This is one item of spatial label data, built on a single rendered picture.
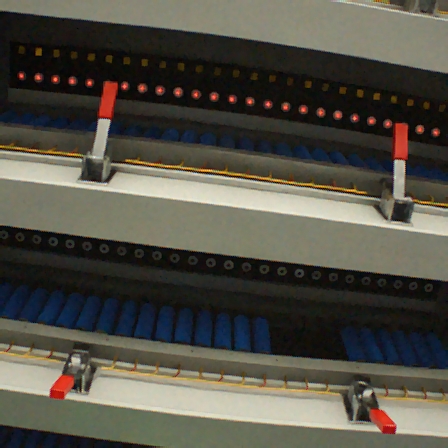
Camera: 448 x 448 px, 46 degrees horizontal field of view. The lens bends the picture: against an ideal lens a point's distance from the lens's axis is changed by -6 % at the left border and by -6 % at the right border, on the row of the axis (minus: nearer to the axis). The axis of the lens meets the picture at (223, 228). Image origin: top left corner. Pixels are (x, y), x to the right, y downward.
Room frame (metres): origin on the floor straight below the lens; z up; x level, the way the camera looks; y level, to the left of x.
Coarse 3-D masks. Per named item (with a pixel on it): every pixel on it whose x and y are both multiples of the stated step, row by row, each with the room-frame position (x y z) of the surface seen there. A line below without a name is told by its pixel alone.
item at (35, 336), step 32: (0, 320) 0.50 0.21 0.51; (0, 352) 0.48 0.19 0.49; (64, 352) 0.50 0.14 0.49; (96, 352) 0.50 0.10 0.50; (128, 352) 0.50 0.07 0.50; (160, 352) 0.50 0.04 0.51; (192, 352) 0.50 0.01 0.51; (224, 352) 0.51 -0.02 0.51; (224, 384) 0.49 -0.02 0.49; (384, 384) 0.51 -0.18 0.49; (416, 384) 0.51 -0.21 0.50
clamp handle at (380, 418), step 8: (368, 392) 0.47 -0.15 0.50; (360, 400) 0.47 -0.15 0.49; (368, 400) 0.46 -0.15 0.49; (368, 408) 0.45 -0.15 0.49; (376, 408) 0.44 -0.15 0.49; (376, 416) 0.42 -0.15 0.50; (384, 416) 0.42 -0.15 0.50; (376, 424) 0.42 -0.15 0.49; (384, 424) 0.40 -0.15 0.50; (392, 424) 0.40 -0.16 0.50; (384, 432) 0.40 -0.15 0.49; (392, 432) 0.40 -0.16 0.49
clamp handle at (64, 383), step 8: (72, 360) 0.46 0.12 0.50; (80, 360) 0.46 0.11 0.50; (72, 368) 0.45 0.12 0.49; (80, 368) 0.46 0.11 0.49; (64, 376) 0.42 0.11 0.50; (72, 376) 0.43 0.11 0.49; (56, 384) 0.40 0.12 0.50; (64, 384) 0.40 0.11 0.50; (72, 384) 0.42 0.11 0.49; (56, 392) 0.39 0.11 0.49; (64, 392) 0.39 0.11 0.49
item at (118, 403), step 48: (240, 288) 0.63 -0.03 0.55; (288, 288) 0.63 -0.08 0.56; (336, 288) 0.63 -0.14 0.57; (0, 384) 0.45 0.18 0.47; (48, 384) 0.46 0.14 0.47; (96, 384) 0.47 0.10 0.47; (144, 384) 0.48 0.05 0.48; (192, 384) 0.49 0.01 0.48; (96, 432) 0.46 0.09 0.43; (144, 432) 0.46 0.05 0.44; (192, 432) 0.46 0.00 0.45; (240, 432) 0.46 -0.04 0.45; (288, 432) 0.46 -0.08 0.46; (336, 432) 0.46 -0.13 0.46; (432, 432) 0.46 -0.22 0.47
